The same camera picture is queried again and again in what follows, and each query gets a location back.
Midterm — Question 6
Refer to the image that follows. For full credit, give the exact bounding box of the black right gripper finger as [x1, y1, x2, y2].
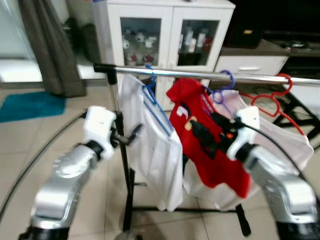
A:
[190, 119, 213, 141]
[199, 134, 219, 159]

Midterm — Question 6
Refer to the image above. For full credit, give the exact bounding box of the purple clothes hanger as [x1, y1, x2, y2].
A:
[201, 69, 236, 118]

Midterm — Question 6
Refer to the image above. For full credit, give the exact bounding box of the blue clothes hanger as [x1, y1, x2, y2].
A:
[142, 64, 176, 137]

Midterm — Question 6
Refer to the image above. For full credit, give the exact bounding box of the red clothes hanger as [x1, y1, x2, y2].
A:
[239, 73, 307, 137]

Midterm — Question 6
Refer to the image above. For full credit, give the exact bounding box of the red shirt with white print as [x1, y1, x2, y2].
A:
[166, 78, 252, 199]

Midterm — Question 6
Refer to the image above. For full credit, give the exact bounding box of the metal clothes rack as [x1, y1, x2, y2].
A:
[93, 63, 320, 240]

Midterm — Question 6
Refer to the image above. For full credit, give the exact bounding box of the television bench with white drawer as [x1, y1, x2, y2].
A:
[214, 39, 320, 81]

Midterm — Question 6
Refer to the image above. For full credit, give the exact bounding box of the black folding stand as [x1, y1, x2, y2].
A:
[270, 90, 320, 141]

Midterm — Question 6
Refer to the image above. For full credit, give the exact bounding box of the blue rug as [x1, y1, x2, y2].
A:
[0, 91, 67, 124]

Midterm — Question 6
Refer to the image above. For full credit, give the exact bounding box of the grey curtain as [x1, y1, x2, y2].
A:
[17, 0, 87, 98]

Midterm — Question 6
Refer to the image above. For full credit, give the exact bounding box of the white glass door cabinet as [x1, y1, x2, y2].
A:
[92, 0, 236, 112]

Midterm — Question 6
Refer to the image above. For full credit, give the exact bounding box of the black television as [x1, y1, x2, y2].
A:
[223, 0, 320, 49]

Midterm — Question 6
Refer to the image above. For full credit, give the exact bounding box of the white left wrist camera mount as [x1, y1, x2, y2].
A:
[82, 106, 119, 160]

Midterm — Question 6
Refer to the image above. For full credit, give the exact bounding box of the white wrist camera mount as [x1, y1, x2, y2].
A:
[82, 106, 119, 160]
[225, 106, 261, 161]

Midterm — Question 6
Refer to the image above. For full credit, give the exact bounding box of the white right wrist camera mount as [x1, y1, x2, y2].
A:
[225, 106, 261, 161]

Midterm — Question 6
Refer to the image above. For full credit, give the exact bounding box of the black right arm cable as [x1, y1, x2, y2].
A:
[244, 122, 320, 203]

